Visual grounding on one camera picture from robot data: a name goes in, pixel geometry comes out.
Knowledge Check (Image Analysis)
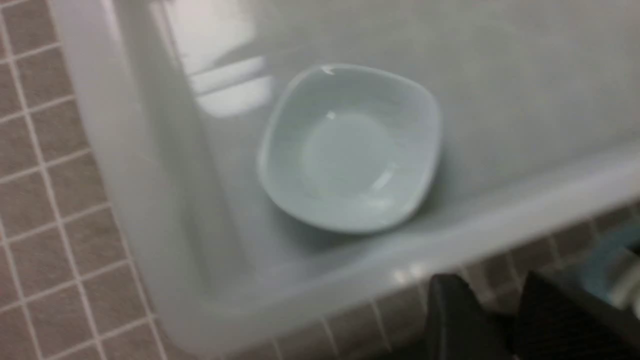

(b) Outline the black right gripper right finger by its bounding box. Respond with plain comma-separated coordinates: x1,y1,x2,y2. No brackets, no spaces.
515,272,640,360

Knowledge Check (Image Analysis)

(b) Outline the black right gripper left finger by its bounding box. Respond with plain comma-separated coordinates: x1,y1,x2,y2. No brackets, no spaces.
423,274,511,360

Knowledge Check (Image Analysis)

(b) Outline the white small dish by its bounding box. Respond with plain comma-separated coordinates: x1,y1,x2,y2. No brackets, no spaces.
256,63,443,234

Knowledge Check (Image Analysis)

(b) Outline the teal plastic bin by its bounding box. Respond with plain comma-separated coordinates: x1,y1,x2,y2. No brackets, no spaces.
578,223,639,309

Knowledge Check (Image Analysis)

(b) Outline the large white plastic bin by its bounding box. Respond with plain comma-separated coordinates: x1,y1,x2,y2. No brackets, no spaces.
51,0,639,358

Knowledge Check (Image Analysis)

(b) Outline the grey checkered tablecloth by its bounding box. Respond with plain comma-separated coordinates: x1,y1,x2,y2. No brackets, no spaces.
0,0,640,360

